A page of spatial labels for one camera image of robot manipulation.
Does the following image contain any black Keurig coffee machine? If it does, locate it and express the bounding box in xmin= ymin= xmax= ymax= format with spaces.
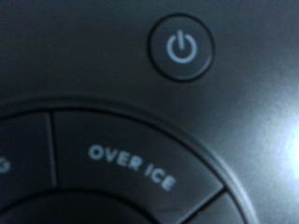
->
xmin=0 ymin=0 xmax=299 ymax=224

